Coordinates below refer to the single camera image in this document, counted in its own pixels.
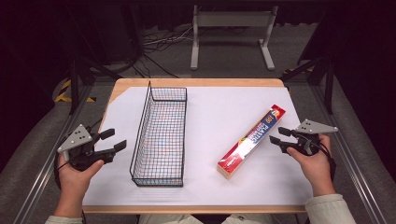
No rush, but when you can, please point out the long red blue wrap box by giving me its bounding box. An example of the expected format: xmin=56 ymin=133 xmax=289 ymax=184
xmin=217 ymin=104 xmax=287 ymax=180

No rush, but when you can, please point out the bundle of floor cables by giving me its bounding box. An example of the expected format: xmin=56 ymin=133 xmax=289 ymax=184
xmin=141 ymin=25 xmax=195 ymax=54

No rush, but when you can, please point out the person's right leg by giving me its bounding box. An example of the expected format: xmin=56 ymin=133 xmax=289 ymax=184
xmin=221 ymin=213 xmax=276 ymax=224

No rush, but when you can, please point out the white metal stand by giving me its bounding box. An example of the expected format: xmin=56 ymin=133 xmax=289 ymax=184
xmin=190 ymin=4 xmax=279 ymax=72

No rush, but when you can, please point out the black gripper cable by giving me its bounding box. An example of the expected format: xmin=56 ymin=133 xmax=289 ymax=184
xmin=53 ymin=152 xmax=64 ymax=190
xmin=317 ymin=141 xmax=338 ymax=183

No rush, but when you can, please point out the person's leg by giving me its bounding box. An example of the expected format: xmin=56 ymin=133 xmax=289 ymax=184
xmin=221 ymin=213 xmax=276 ymax=224
xmin=137 ymin=214 xmax=204 ymax=224

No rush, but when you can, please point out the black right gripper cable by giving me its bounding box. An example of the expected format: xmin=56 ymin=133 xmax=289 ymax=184
xmin=317 ymin=141 xmax=338 ymax=183

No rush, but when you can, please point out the person's left hand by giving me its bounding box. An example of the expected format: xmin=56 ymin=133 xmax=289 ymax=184
xmin=57 ymin=153 xmax=106 ymax=203

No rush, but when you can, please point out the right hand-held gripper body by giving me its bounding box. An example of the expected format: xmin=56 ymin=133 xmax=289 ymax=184
xmin=279 ymin=119 xmax=339 ymax=157

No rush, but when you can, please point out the person's right hand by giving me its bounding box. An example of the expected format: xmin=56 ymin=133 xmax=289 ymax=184
xmin=286 ymin=133 xmax=336 ymax=198

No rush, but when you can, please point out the person's left leg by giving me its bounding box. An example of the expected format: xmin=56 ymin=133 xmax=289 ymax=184
xmin=137 ymin=214 xmax=204 ymax=224

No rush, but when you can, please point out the black wire basket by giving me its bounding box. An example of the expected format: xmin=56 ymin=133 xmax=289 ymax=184
xmin=129 ymin=81 xmax=189 ymax=189

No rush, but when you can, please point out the aluminium rail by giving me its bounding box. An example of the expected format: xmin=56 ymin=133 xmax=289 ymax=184
xmin=11 ymin=84 xmax=95 ymax=224
xmin=310 ymin=84 xmax=390 ymax=224

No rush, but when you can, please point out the black tripod stand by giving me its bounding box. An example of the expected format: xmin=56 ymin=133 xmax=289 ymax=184
xmin=279 ymin=55 xmax=336 ymax=116
xmin=67 ymin=55 xmax=124 ymax=116

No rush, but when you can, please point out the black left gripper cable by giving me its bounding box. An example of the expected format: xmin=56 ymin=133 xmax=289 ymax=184
xmin=53 ymin=152 xmax=64 ymax=190

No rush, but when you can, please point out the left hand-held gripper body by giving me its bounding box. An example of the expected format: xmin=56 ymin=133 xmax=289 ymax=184
xmin=56 ymin=124 xmax=117 ymax=173

